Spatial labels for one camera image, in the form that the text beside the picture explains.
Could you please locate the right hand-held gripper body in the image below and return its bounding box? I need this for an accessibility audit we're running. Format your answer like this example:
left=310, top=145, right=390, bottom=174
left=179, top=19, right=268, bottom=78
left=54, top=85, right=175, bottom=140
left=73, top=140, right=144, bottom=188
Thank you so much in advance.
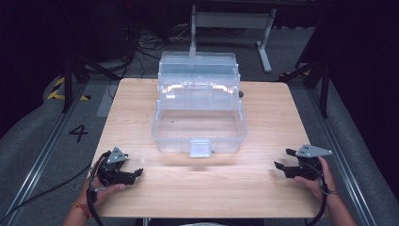
left=293, top=143, right=334, bottom=182

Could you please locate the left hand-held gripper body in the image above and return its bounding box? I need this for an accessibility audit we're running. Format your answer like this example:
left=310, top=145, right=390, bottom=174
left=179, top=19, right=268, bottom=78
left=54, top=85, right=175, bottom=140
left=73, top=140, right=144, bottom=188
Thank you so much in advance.
left=96, top=146, right=138, bottom=186

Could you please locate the translucent plastic storage box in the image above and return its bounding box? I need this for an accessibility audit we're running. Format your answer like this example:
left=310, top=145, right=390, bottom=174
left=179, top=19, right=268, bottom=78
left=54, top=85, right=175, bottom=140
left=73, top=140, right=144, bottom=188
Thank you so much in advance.
left=151, top=50, right=248, bottom=158

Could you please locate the person's left hand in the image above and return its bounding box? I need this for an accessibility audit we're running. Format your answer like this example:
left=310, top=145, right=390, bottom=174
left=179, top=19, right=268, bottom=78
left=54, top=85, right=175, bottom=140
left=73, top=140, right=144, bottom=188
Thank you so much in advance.
left=78, top=153, right=127, bottom=208

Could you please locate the person's right hand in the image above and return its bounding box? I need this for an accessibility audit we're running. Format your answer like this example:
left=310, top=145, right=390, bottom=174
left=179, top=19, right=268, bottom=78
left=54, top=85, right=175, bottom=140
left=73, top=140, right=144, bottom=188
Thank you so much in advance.
left=293, top=155, right=338, bottom=202

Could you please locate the black tripod stand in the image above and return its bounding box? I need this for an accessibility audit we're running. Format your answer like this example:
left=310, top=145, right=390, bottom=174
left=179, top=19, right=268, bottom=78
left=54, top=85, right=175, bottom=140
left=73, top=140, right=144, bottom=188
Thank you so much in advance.
left=279, top=56, right=332, bottom=120
left=60, top=51, right=121, bottom=114

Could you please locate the yellow black floor tape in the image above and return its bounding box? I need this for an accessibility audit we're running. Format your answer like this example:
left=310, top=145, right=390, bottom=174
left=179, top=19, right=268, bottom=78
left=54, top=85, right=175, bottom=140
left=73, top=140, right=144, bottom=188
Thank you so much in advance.
left=46, top=76, right=92, bottom=102

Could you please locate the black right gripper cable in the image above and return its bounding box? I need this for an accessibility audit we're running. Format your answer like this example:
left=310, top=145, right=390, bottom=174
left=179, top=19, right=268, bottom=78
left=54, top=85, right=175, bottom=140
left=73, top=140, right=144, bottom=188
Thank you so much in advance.
left=309, top=158, right=340, bottom=226

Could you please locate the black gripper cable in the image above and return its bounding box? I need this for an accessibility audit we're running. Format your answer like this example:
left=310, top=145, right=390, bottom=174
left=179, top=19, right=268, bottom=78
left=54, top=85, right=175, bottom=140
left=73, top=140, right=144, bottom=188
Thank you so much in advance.
left=309, top=158, right=340, bottom=226
left=86, top=150, right=112, bottom=226

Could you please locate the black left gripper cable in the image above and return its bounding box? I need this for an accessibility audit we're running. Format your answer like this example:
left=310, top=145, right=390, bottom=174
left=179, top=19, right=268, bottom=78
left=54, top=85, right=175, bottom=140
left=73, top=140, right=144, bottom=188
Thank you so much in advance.
left=86, top=150, right=112, bottom=226

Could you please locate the metal floor rail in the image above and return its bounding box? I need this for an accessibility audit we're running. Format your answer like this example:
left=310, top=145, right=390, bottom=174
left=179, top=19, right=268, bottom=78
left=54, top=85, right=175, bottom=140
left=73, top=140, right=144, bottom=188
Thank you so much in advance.
left=0, top=82, right=92, bottom=226
left=305, top=88, right=379, bottom=226

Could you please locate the orange beaded bracelet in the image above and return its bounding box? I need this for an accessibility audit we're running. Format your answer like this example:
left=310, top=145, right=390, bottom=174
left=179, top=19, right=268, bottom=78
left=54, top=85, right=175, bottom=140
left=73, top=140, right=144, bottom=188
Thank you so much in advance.
left=70, top=202, right=92, bottom=220

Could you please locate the black floor cable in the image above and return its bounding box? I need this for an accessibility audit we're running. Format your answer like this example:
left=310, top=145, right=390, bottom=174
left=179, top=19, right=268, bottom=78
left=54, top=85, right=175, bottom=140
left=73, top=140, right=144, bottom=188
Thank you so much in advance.
left=0, top=162, right=92, bottom=224

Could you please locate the tangle of black cables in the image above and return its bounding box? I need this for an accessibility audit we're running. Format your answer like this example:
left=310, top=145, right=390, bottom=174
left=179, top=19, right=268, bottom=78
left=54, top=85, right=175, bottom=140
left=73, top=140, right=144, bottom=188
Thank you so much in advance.
left=106, top=6, right=200, bottom=81

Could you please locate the grey metal table frame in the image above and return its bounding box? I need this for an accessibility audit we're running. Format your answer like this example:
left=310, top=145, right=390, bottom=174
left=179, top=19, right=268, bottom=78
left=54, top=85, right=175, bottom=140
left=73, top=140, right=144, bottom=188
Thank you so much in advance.
left=186, top=4, right=278, bottom=74

